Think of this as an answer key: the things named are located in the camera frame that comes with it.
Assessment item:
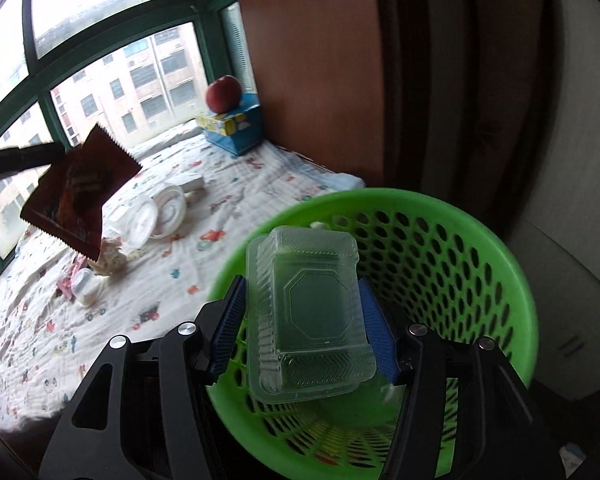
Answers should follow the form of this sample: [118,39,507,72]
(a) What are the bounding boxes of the white printed blanket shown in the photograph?
[0,122,368,431]

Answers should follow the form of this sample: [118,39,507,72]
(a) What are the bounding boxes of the white foam piece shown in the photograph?
[172,172,205,194]

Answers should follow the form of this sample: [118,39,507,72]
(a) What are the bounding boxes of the dark curtain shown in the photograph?
[370,0,556,241]

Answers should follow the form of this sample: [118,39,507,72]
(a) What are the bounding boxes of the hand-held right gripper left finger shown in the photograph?
[39,275,247,480]

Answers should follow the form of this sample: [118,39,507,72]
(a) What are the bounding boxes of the red snack wrapper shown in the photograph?
[20,124,143,262]

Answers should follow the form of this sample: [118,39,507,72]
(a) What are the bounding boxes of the white swirl plastic lid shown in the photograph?
[152,185,187,238]

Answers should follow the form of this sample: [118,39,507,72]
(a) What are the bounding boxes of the crumpled paper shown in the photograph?
[97,237,129,276]

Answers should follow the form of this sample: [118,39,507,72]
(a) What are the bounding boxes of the green window frame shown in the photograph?
[0,0,261,271]

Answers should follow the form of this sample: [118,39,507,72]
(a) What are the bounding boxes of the green plastic basket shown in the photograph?
[205,187,539,480]

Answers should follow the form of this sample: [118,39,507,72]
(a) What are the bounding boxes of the small white bottle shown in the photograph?
[70,267,104,307]

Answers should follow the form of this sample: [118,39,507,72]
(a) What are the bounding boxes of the white cabinet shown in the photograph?
[505,0,600,402]

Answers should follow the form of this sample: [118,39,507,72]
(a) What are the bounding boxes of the clear plastic clamshell container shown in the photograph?
[245,226,378,405]

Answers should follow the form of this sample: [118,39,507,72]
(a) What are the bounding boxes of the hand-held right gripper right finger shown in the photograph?
[357,277,567,480]

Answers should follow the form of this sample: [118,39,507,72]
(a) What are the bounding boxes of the pink wrapper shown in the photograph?
[55,260,86,302]

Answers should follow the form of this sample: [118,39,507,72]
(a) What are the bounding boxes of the red apple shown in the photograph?
[205,75,243,113]

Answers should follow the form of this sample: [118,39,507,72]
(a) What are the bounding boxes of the brown wooden panel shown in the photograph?
[232,0,387,189]

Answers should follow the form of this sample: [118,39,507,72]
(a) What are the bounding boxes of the blue spotted tissue box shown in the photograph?
[196,92,263,157]

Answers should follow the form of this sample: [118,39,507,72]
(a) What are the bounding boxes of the white plain plastic lid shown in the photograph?
[107,197,159,249]

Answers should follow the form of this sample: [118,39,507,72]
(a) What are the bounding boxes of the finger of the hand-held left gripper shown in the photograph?
[0,143,67,184]

